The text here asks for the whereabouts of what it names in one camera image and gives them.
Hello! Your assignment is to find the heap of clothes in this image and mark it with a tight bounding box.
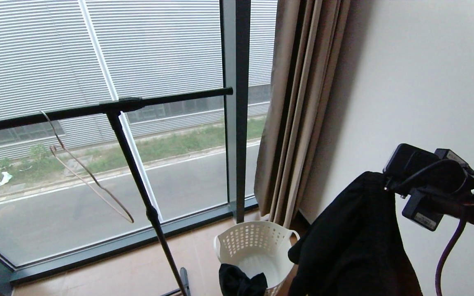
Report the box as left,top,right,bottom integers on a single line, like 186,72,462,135
219,264,268,296

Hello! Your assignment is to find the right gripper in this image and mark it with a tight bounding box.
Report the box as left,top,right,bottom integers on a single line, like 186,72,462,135
402,190,474,231

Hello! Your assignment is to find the white laundry basket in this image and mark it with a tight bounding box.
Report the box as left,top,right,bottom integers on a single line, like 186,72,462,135
214,221,300,296

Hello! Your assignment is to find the pink clothes hanger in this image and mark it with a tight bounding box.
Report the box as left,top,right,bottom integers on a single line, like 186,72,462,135
39,110,135,224

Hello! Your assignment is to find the black cable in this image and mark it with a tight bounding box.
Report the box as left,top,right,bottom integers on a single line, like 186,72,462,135
434,217,468,296

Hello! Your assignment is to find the beige curtain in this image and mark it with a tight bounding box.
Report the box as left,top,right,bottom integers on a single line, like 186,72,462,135
253,0,351,229

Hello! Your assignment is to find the black knitted garment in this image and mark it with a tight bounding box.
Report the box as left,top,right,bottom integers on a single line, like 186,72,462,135
288,171,423,296

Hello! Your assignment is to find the black clothes rack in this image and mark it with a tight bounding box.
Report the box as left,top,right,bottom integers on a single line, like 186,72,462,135
0,87,234,296

